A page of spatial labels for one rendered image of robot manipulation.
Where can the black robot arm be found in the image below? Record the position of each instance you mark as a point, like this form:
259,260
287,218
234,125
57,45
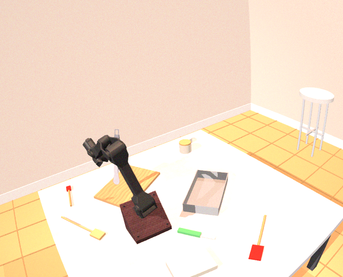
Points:
115,151

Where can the pale yellow flat paddle with long thin handle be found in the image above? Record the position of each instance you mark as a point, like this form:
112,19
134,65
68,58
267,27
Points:
97,234

